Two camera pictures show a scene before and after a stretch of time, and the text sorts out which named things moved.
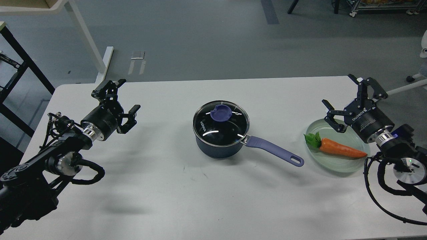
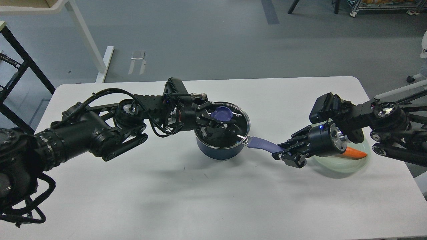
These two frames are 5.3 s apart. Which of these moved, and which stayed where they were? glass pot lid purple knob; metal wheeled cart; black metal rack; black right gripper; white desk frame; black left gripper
Moved: black right gripper; black left gripper
Stayed: metal wheeled cart; glass pot lid purple knob; black metal rack; white desk frame
